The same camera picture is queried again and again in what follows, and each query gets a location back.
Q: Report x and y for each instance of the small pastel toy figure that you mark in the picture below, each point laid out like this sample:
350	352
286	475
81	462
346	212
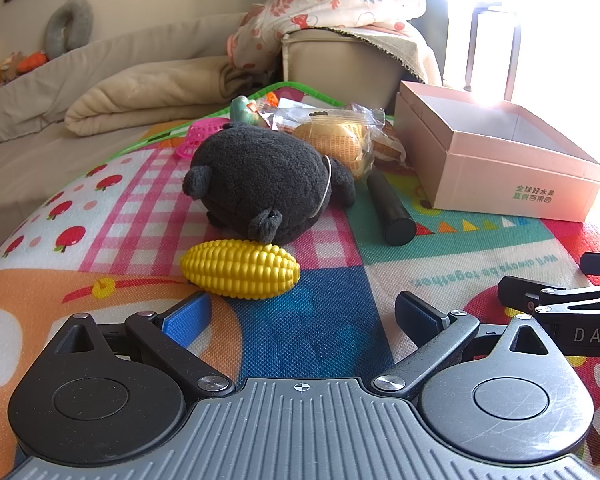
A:
242	110

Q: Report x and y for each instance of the black plush toy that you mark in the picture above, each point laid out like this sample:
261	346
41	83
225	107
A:
260	175

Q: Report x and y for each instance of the yellow toy corn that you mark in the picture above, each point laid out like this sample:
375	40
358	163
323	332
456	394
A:
240	267

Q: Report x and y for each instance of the pink toy basket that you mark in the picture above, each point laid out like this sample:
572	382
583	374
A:
200	132

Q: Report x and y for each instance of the folded beige blanket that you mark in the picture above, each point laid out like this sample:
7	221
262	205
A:
145	95

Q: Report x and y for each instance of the floral quilt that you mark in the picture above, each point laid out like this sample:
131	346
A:
330	0

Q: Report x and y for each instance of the clear snack packet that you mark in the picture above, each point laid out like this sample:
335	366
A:
290	115

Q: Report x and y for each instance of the fringed beige towel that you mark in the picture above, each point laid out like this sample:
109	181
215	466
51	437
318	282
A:
410	50

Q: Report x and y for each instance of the pink cardboard box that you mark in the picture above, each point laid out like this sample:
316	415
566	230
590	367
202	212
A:
505	175

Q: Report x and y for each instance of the dark metal rack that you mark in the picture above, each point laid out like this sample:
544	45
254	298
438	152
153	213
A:
475	50

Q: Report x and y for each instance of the brown bun packet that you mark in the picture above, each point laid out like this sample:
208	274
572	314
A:
387	150

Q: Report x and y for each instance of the yellow bread packet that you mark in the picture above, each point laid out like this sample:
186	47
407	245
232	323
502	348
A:
340	140

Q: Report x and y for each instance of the orange plush toy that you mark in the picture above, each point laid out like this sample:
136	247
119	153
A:
32	61

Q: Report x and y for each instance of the beige sofa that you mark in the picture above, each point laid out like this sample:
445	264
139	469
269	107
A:
30	170

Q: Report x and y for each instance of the brown plush toy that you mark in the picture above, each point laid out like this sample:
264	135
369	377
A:
9	67

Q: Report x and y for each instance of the colourful play mat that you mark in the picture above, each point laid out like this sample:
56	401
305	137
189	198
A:
130	200

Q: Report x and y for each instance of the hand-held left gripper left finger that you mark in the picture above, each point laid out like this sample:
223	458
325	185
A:
187	317

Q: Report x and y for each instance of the black cylinder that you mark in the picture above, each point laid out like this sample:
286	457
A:
392	210

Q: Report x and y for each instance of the grey neck pillow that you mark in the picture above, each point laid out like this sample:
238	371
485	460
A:
55	35

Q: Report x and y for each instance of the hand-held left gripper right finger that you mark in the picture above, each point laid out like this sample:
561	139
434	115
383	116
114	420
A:
417	317

